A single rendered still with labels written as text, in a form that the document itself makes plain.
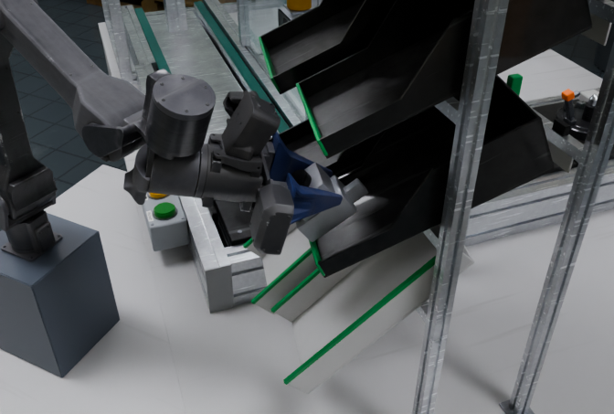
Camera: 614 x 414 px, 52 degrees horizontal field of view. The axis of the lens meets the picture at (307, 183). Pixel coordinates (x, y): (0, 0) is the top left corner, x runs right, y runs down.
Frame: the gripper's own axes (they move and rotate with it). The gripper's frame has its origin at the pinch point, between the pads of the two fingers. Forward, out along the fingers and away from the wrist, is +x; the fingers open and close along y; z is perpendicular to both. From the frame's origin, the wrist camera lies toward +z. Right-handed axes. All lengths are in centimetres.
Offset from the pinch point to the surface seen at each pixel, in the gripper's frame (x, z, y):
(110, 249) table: -18, -51, 45
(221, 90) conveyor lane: 7, -39, 101
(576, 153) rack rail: 29.0, 9.7, -2.0
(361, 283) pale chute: 13.7, -17.8, 4.2
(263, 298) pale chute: 2.9, -27.0, 9.7
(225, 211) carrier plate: 1, -34, 39
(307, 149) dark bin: 5.8, -6.7, 19.2
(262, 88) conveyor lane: 16, -33, 95
